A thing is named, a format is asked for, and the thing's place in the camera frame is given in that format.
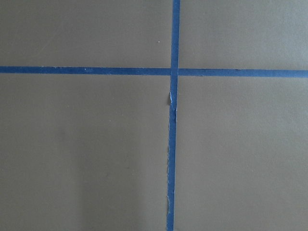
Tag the brown paper table cover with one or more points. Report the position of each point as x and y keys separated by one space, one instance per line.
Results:
x=153 y=115

